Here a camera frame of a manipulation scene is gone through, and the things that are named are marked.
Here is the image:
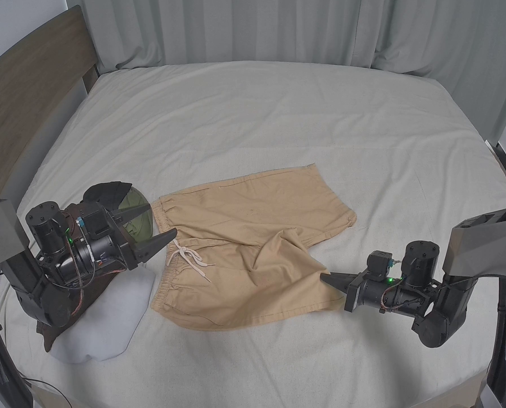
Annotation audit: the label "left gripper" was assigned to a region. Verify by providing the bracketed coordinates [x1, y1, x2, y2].
[76, 203, 178, 273]

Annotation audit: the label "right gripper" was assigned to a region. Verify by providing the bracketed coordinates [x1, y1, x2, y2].
[345, 274, 402, 313]

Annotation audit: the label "tan shorts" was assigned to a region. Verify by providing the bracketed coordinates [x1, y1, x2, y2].
[150, 163, 359, 332]

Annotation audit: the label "bed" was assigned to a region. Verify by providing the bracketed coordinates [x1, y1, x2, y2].
[0, 5, 506, 408]

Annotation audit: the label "olive green garment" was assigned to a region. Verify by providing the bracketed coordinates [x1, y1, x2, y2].
[118, 187, 154, 242]

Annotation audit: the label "black garment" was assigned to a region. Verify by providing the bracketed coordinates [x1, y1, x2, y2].
[84, 181, 133, 211]

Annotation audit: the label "white garment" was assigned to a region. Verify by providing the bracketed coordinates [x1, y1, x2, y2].
[49, 266, 158, 364]

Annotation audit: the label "brown garment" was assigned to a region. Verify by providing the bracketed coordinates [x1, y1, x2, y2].
[35, 201, 126, 353]

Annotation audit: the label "grey-green curtain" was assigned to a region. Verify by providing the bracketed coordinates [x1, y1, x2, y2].
[64, 0, 379, 70]
[355, 0, 506, 145]

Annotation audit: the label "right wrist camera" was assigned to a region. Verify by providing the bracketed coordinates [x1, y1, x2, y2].
[365, 250, 397, 282]

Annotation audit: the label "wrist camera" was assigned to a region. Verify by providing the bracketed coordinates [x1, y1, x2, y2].
[365, 250, 397, 282]
[75, 208, 111, 240]

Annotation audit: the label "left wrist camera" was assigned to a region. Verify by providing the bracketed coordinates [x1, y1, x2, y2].
[75, 208, 111, 240]

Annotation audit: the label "black cable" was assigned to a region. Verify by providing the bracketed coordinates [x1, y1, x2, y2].
[21, 378, 69, 405]

